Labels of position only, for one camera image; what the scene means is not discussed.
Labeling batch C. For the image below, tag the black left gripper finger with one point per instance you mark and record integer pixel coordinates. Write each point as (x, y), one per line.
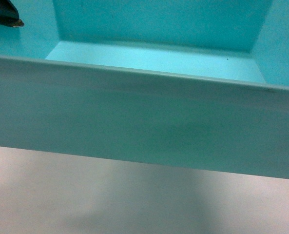
(9, 15)

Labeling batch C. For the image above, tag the turquoise plastic bin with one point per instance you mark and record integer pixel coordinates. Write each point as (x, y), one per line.
(190, 83)

